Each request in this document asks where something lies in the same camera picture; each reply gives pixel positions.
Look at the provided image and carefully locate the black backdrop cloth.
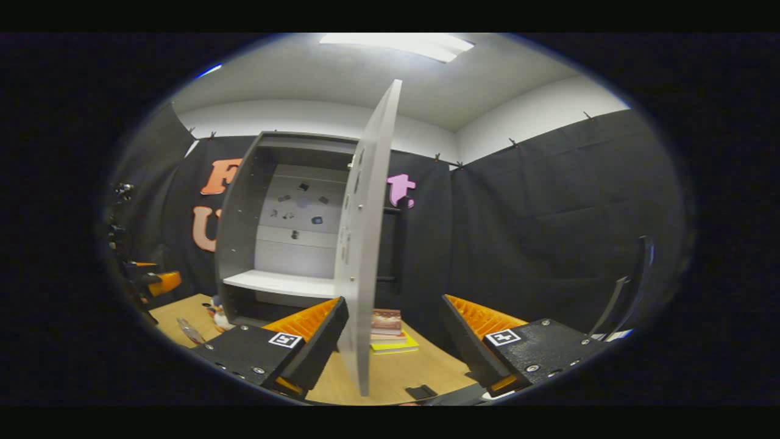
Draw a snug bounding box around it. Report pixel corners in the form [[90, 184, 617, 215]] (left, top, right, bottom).
[[104, 101, 689, 366]]

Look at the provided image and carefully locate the yellow book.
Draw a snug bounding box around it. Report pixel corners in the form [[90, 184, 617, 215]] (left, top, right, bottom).
[[370, 332, 420, 355]]

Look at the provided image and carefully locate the brown cover book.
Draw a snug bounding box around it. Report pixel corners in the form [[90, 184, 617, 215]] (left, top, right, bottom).
[[371, 309, 404, 340]]

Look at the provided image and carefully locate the clear bottle with red label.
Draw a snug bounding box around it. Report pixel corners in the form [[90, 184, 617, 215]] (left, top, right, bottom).
[[177, 316, 206, 346]]

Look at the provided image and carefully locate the grey cabinet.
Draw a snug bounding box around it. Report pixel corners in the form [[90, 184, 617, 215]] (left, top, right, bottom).
[[214, 131, 366, 327]]

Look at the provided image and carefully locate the white cabinet shelf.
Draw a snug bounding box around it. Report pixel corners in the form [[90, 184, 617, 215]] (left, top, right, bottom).
[[222, 269, 338, 299]]

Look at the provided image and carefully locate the black cabinet door handle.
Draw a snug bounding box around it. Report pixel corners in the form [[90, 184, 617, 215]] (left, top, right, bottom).
[[383, 206, 404, 284]]

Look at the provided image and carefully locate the white cabinet door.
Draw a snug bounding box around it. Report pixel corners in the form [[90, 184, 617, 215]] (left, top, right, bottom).
[[334, 79, 403, 397]]

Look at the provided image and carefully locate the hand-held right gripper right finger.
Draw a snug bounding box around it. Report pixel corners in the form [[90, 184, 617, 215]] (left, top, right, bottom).
[[440, 294, 604, 394]]

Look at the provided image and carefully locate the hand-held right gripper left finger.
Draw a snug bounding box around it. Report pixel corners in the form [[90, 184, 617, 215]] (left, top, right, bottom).
[[189, 296, 350, 397]]

